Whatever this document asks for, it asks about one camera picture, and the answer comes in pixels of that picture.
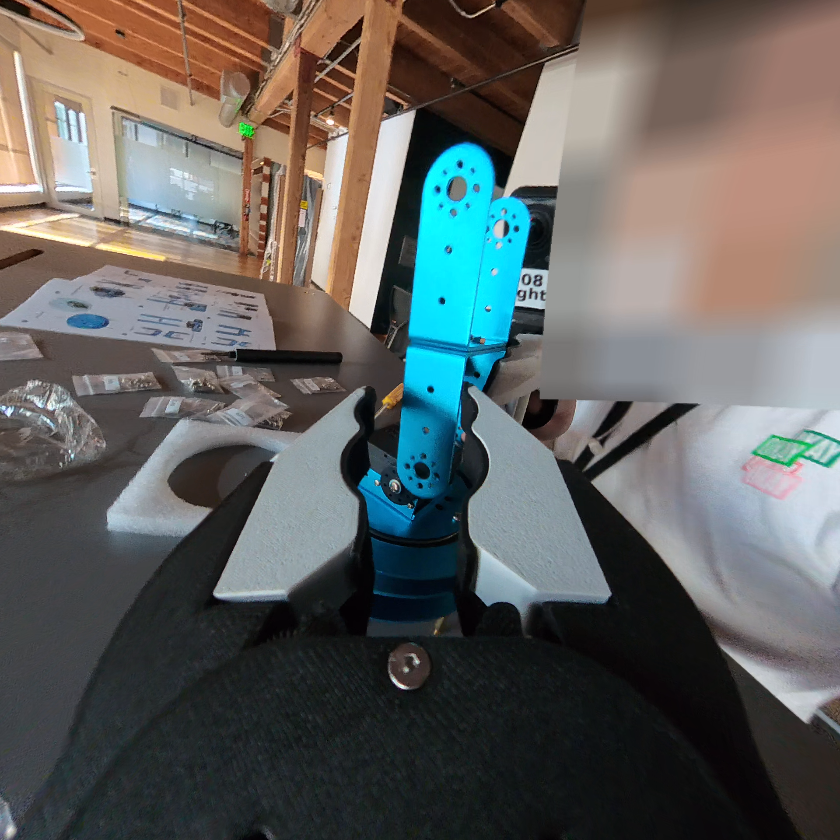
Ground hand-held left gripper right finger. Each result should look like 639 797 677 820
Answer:
465 386 613 616

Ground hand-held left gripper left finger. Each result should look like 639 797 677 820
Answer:
212 386 375 605

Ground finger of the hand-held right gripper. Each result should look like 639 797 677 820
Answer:
491 336 543 422

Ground blue metal bracket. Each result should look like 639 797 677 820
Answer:
397 141 531 503

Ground blue round robot arm base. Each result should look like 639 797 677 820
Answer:
357 453 475 621

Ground dark grey desk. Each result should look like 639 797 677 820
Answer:
0 230 840 840

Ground person's right hand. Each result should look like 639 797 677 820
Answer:
530 400 577 455

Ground white foam packing piece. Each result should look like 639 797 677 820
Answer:
106 419 303 536

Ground thick wooden pillar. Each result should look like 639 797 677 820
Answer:
326 0 403 309

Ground group of small screw bags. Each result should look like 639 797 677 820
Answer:
0 331 347 432

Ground slim wooden pillar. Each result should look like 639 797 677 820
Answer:
279 49 320 284

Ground clear plastic wrap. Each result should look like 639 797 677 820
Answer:
0 379 108 484

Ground leaning framed panels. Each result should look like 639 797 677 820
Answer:
252 157 324 277

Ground printed assembly instruction sheet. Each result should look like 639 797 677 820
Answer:
0 264 278 352

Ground frosted glass partition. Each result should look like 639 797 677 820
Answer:
112 108 245 232

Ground white glazed door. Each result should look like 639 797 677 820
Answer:
29 79 101 216

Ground black lanyard strap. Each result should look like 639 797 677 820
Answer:
577 402 698 475

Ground black handled screwdriver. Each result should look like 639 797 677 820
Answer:
206 349 344 366

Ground silver air duct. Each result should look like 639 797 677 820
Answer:
220 69 252 127

